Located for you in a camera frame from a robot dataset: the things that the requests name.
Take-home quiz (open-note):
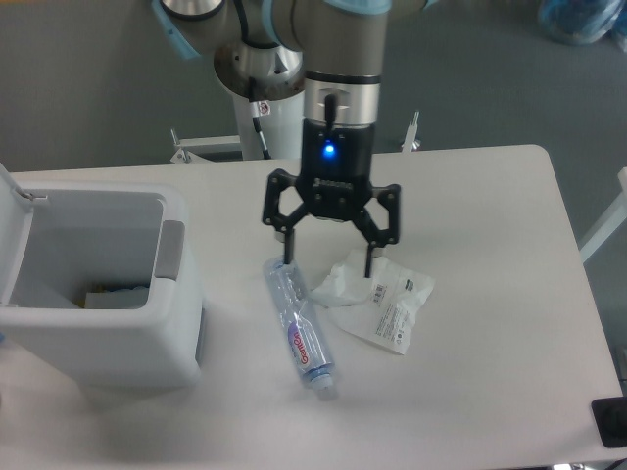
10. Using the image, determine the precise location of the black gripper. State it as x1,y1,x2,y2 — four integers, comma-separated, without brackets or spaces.
262,117,403,280

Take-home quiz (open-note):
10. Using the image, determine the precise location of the black device at table edge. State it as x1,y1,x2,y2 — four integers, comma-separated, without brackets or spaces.
591,397,626,448

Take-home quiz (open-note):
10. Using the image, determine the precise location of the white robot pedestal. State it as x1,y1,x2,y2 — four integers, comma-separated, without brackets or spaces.
214,41,305,161

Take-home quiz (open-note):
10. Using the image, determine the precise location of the crushed clear plastic bottle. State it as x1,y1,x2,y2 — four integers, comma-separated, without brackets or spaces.
263,257,337,400

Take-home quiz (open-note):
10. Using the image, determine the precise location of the trash inside can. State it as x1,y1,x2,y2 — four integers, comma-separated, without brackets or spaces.
69,284,150,309

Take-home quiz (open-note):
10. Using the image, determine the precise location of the white trash can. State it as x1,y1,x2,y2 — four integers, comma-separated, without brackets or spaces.
1,172,204,388

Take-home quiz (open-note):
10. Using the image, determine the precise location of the white plastic wrapper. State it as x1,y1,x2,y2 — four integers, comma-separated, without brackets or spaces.
311,250,435,355

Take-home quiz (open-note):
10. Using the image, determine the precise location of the white pedestal base frame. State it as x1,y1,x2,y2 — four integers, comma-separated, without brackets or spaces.
169,110,421,165

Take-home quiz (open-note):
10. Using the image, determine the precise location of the blue plastic bag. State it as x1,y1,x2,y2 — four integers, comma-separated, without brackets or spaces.
537,1,626,53

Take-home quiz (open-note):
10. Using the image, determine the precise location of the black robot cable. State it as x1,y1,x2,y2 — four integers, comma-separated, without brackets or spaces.
247,76,272,161

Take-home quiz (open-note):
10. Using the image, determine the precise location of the white metal frame leg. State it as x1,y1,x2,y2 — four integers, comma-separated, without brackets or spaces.
578,167,626,263

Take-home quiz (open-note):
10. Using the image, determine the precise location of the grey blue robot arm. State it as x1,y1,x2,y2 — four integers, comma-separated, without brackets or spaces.
152,1,425,262

